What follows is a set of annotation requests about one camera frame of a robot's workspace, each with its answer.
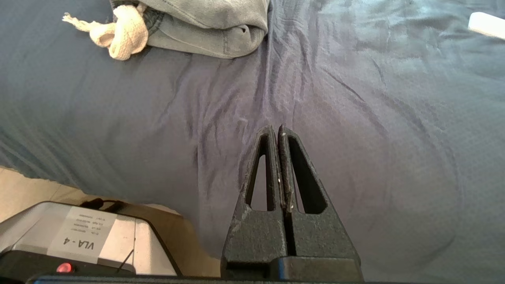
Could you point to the light blue denim shorts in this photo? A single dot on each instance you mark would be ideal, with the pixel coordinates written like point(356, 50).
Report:
point(205, 23)

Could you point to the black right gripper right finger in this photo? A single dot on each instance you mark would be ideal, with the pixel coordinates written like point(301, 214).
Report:
point(319, 236)

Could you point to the grey labelled robot base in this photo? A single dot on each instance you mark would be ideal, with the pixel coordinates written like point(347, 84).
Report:
point(118, 236)

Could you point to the white flat bar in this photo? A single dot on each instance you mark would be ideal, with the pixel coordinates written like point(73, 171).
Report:
point(487, 25)

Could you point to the bed with blue sheet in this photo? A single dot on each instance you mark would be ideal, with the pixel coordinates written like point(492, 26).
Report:
point(394, 157)

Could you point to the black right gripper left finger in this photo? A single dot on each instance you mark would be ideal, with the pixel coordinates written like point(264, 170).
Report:
point(256, 236)

